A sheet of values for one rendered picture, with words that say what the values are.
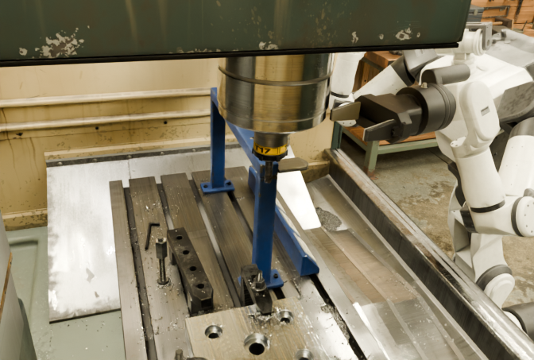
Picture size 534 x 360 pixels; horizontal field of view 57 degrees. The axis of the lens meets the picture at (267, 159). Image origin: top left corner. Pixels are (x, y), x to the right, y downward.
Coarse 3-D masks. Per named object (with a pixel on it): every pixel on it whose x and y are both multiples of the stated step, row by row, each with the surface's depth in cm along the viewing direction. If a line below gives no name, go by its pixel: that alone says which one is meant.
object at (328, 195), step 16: (320, 192) 200; (336, 192) 197; (336, 208) 190; (352, 208) 187; (352, 224) 180; (368, 224) 178; (368, 240) 172; (384, 240) 170; (384, 256) 164; (400, 272) 157; (416, 288) 150; (432, 304) 144; (448, 320) 139; (464, 336) 134; (464, 352) 130; (480, 352) 129
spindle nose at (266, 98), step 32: (224, 64) 63; (256, 64) 60; (288, 64) 60; (320, 64) 62; (224, 96) 65; (256, 96) 62; (288, 96) 62; (320, 96) 65; (256, 128) 64; (288, 128) 64
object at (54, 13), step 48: (0, 0) 43; (48, 0) 44; (96, 0) 46; (144, 0) 47; (192, 0) 48; (240, 0) 50; (288, 0) 51; (336, 0) 53; (384, 0) 55; (432, 0) 57; (0, 48) 45; (48, 48) 46; (96, 48) 48; (144, 48) 49; (192, 48) 51; (240, 48) 52; (288, 48) 54; (336, 48) 56; (384, 48) 58; (432, 48) 60
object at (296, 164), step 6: (282, 162) 103; (288, 162) 103; (294, 162) 103; (300, 162) 103; (306, 162) 104; (282, 168) 101; (288, 168) 101; (294, 168) 101; (300, 168) 101; (306, 168) 102
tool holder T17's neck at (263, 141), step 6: (258, 138) 71; (264, 138) 71; (270, 138) 70; (276, 138) 71; (282, 138) 71; (258, 144) 72; (264, 144) 71; (270, 144) 71; (276, 144) 71; (282, 144) 72
